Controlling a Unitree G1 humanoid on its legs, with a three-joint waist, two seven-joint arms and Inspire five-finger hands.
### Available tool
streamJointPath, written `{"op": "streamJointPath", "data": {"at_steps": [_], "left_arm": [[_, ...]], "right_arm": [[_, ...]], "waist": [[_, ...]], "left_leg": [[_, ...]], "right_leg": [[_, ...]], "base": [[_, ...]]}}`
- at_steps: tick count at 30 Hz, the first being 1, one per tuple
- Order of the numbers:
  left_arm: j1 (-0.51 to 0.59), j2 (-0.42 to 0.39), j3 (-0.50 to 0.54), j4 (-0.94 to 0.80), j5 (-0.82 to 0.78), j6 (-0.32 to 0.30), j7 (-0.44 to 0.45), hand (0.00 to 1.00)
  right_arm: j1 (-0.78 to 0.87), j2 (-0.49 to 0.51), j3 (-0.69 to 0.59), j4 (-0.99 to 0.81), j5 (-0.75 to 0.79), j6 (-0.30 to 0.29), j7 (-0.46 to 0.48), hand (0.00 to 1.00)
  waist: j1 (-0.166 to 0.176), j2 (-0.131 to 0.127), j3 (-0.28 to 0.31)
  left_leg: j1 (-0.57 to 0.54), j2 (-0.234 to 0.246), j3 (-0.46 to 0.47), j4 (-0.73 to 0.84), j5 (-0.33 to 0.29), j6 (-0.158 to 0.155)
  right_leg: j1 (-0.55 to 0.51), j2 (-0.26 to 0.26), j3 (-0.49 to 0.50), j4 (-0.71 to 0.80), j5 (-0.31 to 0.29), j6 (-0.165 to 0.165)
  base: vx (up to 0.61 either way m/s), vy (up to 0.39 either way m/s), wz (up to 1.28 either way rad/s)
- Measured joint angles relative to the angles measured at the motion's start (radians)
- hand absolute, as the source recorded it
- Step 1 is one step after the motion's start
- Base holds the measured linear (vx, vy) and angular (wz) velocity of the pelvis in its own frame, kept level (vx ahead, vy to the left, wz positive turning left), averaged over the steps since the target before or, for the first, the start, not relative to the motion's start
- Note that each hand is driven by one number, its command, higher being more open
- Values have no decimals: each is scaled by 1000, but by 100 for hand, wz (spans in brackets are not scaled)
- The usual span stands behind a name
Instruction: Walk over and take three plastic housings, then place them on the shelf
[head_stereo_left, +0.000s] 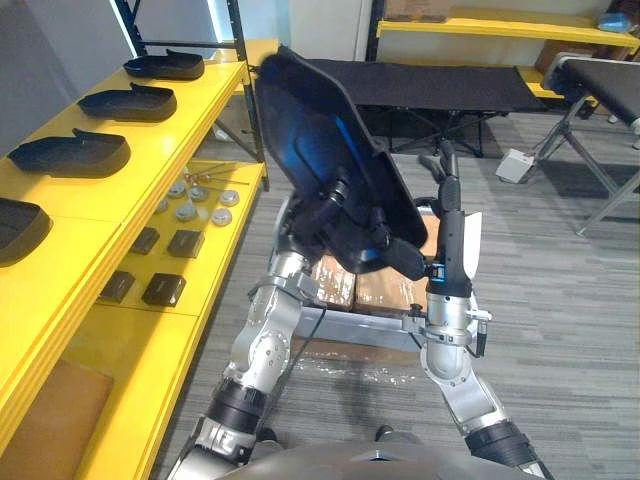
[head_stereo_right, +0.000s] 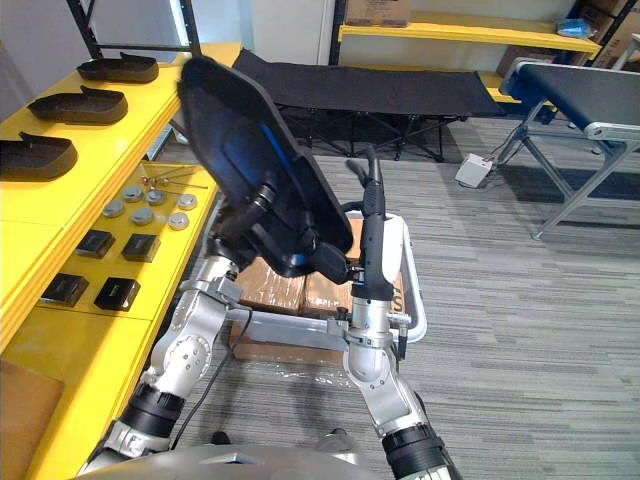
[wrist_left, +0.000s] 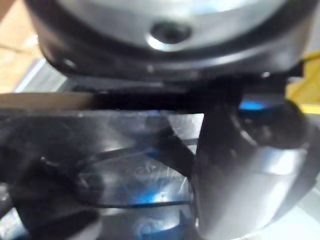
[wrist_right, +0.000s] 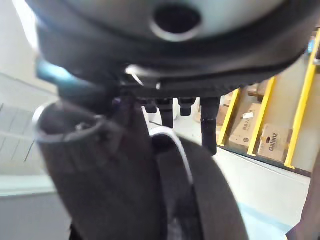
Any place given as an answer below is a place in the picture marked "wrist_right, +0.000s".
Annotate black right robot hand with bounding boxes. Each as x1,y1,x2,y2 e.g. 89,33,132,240
31,0,320,240

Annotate yellow metal shelf rack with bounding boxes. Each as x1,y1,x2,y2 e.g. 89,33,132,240
216,29,320,171

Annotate brown cardboard box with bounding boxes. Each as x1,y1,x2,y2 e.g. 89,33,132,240
215,93,234,127

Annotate small plain cardboard box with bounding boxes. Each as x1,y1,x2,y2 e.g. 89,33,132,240
246,83,267,98

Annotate cardboard box with white label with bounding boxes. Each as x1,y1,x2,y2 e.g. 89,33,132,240
228,103,264,151

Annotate cardboard box Galanz print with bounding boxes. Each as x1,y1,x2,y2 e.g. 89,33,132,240
257,123,294,164

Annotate small blue object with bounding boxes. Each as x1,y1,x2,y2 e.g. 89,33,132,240
306,37,316,55

